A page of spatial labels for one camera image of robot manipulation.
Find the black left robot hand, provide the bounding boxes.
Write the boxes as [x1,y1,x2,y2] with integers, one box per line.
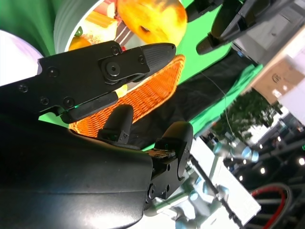
[185,0,294,55]

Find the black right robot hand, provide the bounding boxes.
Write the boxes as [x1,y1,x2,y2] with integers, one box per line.
[0,40,193,229]

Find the grey bowl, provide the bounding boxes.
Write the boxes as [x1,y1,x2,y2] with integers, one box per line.
[53,0,124,55]

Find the chocolate layer cake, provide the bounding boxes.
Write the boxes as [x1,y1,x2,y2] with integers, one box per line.
[114,20,136,50]

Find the orange wicker basket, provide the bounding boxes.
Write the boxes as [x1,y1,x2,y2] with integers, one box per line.
[69,54,186,138]

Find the lavender plate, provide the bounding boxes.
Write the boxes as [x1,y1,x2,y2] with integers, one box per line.
[0,30,45,86]

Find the salmon pink layer cake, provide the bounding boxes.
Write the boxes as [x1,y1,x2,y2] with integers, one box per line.
[94,0,117,19]

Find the yellow cake with green ball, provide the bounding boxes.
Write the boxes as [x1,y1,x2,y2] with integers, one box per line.
[74,10,119,45]

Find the green tablecloth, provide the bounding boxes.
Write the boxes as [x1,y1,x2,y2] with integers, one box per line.
[0,0,235,131]

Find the cardboard box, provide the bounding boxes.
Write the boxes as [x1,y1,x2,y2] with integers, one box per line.
[250,54,305,105]

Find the black backdrop cloth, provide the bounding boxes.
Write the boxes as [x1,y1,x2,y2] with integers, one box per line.
[130,47,257,150]

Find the green leafy plant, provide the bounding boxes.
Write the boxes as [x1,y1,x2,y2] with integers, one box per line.
[212,90,281,144]

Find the thin hanging black cable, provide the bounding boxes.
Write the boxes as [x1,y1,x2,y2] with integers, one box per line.
[201,71,237,138]

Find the red hose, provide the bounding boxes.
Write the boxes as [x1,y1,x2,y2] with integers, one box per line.
[251,186,288,229]

